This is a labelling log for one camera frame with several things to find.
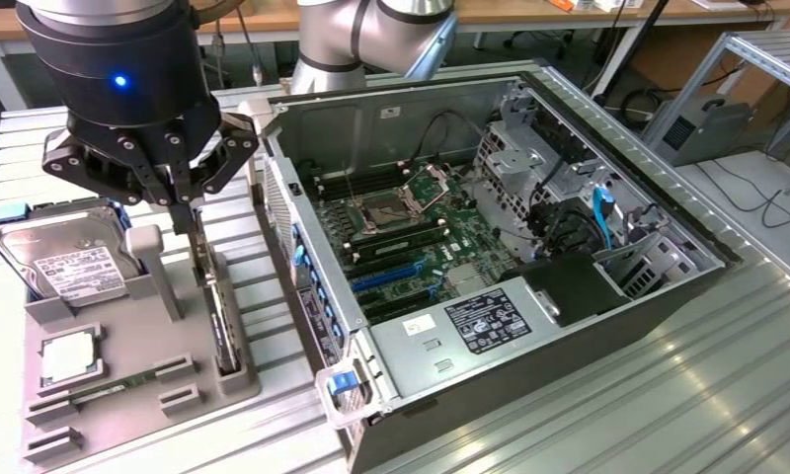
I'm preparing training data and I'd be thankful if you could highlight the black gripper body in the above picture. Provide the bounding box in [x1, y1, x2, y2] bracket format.
[17, 8, 225, 167]

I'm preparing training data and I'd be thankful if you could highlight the NVIDIA graphics card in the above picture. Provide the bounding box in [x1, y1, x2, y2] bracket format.
[187, 204, 245, 376]

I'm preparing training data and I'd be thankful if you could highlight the blue disk caddy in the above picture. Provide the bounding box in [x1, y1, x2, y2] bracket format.
[0, 197, 133, 302]

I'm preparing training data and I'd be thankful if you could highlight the silver hard disk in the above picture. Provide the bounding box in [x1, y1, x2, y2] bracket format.
[0, 204, 146, 305]

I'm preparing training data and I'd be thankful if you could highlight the black RAM slot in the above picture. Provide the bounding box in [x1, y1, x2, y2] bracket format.
[314, 167, 406, 189]
[318, 172, 407, 195]
[321, 178, 409, 201]

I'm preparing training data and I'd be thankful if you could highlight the CPU socket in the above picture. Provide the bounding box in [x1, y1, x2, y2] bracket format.
[358, 195, 409, 233]

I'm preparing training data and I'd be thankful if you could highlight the metal socket cover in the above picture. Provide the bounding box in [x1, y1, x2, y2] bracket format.
[399, 165, 453, 203]

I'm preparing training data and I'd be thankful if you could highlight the green RAM stick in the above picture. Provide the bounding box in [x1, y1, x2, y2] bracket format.
[351, 224, 450, 262]
[67, 369, 163, 401]

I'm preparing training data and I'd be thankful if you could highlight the blue expansion slot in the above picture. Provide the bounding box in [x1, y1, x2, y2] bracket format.
[349, 263, 423, 293]

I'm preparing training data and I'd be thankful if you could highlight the grey parts rack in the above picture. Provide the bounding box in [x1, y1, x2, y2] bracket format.
[15, 224, 265, 465]

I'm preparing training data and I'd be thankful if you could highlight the long black expansion slot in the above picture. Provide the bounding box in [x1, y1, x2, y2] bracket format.
[357, 287, 433, 310]
[366, 295, 439, 322]

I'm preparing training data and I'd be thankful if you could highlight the silver CPU chip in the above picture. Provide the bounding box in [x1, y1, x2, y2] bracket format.
[42, 338, 99, 384]

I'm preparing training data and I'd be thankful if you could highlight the metal disk bay cage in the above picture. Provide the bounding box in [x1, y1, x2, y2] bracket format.
[471, 118, 699, 300]

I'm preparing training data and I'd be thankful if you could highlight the silver chipset heatsink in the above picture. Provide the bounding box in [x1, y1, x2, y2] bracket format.
[443, 266, 493, 292]

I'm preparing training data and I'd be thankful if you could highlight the grey power supply unit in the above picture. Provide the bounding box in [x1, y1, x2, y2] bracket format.
[366, 275, 565, 400]

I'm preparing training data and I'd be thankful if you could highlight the blue case latch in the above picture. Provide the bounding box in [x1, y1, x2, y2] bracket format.
[326, 370, 358, 396]

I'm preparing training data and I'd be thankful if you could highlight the black office chair base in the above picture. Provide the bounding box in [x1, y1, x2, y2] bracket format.
[473, 27, 575, 51]

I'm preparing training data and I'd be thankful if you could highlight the wooden desk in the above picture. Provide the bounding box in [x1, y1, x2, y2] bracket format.
[0, 0, 790, 100]

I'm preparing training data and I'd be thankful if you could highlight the black slanted pole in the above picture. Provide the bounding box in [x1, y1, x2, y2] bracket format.
[591, 0, 673, 100]

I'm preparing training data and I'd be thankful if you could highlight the open grey PC case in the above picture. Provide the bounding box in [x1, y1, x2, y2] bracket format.
[235, 57, 743, 474]

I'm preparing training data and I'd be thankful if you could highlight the grey computer tower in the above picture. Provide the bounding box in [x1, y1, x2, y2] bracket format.
[643, 98, 755, 168]

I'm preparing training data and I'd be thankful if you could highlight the blue SATA wire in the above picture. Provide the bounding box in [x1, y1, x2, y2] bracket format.
[591, 185, 618, 253]

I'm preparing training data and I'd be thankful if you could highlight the aluminium profile frame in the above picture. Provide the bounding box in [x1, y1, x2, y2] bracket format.
[637, 27, 790, 159]

